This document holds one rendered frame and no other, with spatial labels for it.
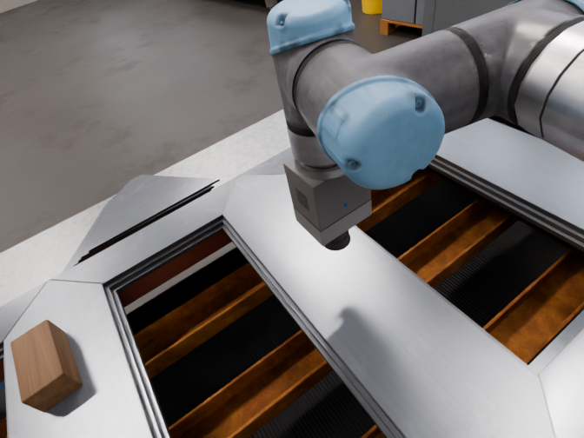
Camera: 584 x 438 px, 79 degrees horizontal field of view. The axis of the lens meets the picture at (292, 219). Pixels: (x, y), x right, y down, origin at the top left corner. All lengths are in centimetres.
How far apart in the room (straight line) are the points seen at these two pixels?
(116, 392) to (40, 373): 11
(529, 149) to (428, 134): 65
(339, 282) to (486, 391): 25
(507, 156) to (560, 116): 59
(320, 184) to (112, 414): 44
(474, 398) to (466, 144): 53
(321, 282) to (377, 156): 39
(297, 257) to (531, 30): 48
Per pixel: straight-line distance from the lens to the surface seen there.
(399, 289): 60
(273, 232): 69
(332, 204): 43
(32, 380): 67
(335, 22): 33
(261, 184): 81
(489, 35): 31
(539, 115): 28
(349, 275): 61
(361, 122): 23
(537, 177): 82
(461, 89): 28
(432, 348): 56
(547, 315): 83
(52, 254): 109
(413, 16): 361
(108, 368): 67
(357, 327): 57
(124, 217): 98
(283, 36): 33
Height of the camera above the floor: 135
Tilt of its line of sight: 46 degrees down
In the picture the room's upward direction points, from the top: 14 degrees counter-clockwise
